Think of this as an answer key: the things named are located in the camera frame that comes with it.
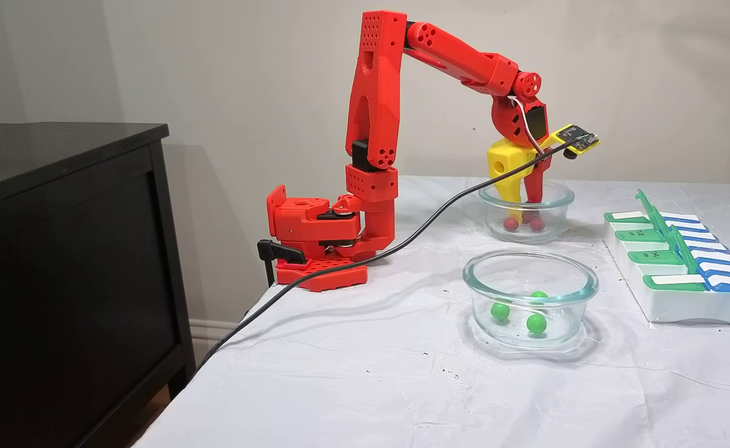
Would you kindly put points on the weekly pill organizer box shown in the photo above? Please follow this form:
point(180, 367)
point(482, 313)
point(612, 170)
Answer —
point(676, 305)

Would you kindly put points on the white tablecloth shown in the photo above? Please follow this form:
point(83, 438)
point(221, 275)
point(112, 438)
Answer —
point(371, 373)

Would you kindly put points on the small clear glass bowl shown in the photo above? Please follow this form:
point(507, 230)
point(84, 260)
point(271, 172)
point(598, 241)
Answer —
point(557, 199)

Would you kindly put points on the green ball pill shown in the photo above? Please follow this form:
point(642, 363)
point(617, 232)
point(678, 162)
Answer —
point(500, 311)
point(536, 323)
point(538, 295)

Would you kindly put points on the camera board on yellow mount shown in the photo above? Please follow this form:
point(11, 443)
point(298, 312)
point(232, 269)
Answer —
point(579, 137)

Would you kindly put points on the black wooden cabinet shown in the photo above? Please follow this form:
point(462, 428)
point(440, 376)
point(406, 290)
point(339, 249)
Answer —
point(60, 280)

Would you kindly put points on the large clear glass bowl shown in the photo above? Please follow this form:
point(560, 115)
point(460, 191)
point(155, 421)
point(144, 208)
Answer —
point(576, 311)

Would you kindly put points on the black table clamp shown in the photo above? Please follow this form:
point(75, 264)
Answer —
point(277, 251)

